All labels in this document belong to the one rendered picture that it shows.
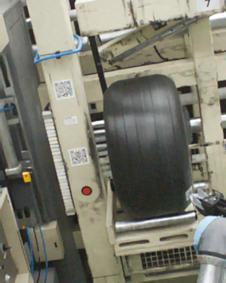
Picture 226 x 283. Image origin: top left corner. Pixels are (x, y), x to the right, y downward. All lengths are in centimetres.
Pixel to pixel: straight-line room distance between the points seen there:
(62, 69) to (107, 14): 35
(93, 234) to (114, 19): 92
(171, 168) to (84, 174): 41
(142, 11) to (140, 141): 59
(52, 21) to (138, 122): 49
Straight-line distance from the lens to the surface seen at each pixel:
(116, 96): 218
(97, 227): 245
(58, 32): 213
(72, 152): 229
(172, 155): 208
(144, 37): 254
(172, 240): 238
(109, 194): 253
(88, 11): 237
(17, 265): 224
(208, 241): 171
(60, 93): 220
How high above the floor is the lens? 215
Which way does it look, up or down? 23 degrees down
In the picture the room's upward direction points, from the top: 11 degrees counter-clockwise
